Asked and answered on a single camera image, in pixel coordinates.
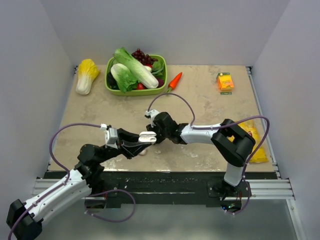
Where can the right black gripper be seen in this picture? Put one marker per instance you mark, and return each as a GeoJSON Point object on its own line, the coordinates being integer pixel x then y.
{"type": "Point", "coordinates": [150, 128]}

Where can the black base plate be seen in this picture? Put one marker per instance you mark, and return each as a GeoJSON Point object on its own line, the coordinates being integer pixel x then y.
{"type": "Point", "coordinates": [161, 188]}

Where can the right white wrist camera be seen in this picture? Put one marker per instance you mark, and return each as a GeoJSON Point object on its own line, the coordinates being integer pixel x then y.
{"type": "Point", "coordinates": [150, 114]}

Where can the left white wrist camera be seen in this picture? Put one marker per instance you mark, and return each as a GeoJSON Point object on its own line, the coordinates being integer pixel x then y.
{"type": "Point", "coordinates": [110, 135]}

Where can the green plastic basket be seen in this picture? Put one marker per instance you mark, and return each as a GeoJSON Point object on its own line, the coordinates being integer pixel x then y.
{"type": "Point", "coordinates": [139, 92]}

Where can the dark red grapes toy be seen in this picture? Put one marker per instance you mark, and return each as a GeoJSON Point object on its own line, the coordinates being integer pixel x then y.
{"type": "Point", "coordinates": [143, 58]}

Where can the red tomato toy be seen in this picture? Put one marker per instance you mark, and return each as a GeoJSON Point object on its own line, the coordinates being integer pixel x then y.
{"type": "Point", "coordinates": [140, 86]}

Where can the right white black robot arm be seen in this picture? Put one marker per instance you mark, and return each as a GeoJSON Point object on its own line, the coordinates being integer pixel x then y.
{"type": "Point", "coordinates": [233, 142]}

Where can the purple onion toy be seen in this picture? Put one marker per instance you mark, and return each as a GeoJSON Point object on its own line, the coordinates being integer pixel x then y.
{"type": "Point", "coordinates": [160, 82]}

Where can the short green cabbage toy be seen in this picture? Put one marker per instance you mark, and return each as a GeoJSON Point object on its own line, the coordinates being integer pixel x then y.
{"type": "Point", "coordinates": [125, 80]}

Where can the orange sponge package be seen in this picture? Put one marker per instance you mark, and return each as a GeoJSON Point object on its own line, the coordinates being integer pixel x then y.
{"type": "Point", "coordinates": [225, 83]}

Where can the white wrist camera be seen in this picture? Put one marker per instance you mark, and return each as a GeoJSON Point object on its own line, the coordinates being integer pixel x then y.
{"type": "Point", "coordinates": [150, 114]}
{"type": "Point", "coordinates": [110, 135]}

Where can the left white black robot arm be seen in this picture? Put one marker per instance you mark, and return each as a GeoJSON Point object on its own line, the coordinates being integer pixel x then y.
{"type": "Point", "coordinates": [26, 218]}

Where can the yellow Lays chips bag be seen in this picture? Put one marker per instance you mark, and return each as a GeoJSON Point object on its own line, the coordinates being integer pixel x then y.
{"type": "Point", "coordinates": [258, 154]}

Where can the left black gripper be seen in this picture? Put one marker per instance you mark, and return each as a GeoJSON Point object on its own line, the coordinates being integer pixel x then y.
{"type": "Point", "coordinates": [132, 148]}

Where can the yellow napa cabbage toy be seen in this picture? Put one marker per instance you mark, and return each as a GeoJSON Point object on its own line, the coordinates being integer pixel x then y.
{"type": "Point", "coordinates": [87, 73]}

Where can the green leaf toy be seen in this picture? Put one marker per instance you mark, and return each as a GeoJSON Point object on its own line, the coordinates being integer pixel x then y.
{"type": "Point", "coordinates": [157, 68]}

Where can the pink earbud charging case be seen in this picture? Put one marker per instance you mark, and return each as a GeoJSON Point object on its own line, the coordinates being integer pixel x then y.
{"type": "Point", "coordinates": [143, 152]}

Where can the orange carrot toy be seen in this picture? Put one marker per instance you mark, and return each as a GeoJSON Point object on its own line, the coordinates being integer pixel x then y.
{"type": "Point", "coordinates": [173, 84]}

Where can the white earbud charging case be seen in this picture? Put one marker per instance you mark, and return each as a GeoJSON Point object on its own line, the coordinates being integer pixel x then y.
{"type": "Point", "coordinates": [147, 137]}

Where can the long green lettuce toy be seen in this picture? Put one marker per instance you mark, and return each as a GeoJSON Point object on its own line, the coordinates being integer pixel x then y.
{"type": "Point", "coordinates": [143, 75]}

